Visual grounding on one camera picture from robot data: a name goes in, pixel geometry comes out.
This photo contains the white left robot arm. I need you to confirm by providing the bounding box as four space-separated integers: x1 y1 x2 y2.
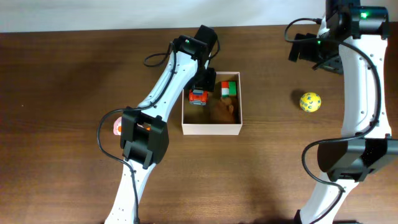
102 25 220 223

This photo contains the brown plush toy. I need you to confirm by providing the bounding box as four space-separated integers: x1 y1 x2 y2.
210 97 239 124

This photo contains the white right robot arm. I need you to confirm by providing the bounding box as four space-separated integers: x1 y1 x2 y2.
289 0 397 223

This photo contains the white pink duck toy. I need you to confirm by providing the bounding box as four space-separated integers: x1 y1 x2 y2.
113 117 151 136

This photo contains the red grey toy fire truck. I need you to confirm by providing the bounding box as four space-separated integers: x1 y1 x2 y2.
188 90 208 106

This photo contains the pink open cardboard box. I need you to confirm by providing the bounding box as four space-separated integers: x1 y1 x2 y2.
182 72 243 135

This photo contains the colourful two-by-two puzzle cube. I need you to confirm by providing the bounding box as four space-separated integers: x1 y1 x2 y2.
221 81 237 98

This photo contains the yellow ball with blue letters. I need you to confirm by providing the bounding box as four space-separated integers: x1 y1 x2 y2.
300 92 322 113

